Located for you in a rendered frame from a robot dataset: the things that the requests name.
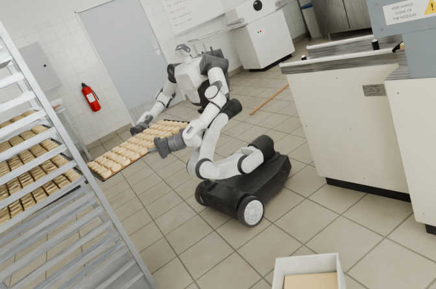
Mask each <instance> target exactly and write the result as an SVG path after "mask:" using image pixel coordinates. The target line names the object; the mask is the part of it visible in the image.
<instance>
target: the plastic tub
mask: <svg viewBox="0 0 436 289"><path fill-rule="evenodd" d="M272 289H346V282H345V276H344V273H343V270H342V267H341V265H340V262H339V255H338V253H326V254H318V255H304V256H295V257H281V258H276V262H275V267H274V277H273V282H272Z"/></svg>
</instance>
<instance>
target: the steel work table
mask: <svg viewBox="0 0 436 289"><path fill-rule="evenodd" d="M59 104H60V106H59V107H56V110H54V112H55V113H56V115H57V114H59V113H63V115H64V117H65V119H66V121H67V122H68V124H69V126H70V127H71V129H72V131H73V132H74V134H75V136H76V137H77V140H78V141H79V142H78V143H76V144H74V145H75V147H76V148H77V150H78V152H81V151H83V150H84V151H85V153H86V154H87V156H88V158H89V160H90V162H91V161H93V159H92V157H91V156H90V154H89V150H88V148H87V147H86V145H85V143H84V142H83V140H82V138H81V137H80V134H79V133H78V131H77V130H76V128H75V126H74V124H73V123H72V121H71V119H70V118H69V116H68V114H67V112H66V107H65V105H64V103H63V101H62V100H61V98H58V99H56V100H54V101H51V102H50V105H51V106H56V105H59ZM39 122H40V120H39V119H37V120H35V121H33V122H31V123H29V124H27V125H25V126H23V127H20V128H18V129H16V130H14V131H12V132H10V133H8V134H6V135H4V136H2V137H0V141H1V140H4V139H5V138H8V137H10V136H12V135H14V134H16V133H19V132H21V131H23V130H25V129H28V128H29V127H32V126H33V125H35V124H37V123H39ZM66 153H67V154H68V156H69V157H71V156H72V155H71V153H70V152H69V150H68V149H66Z"/></svg>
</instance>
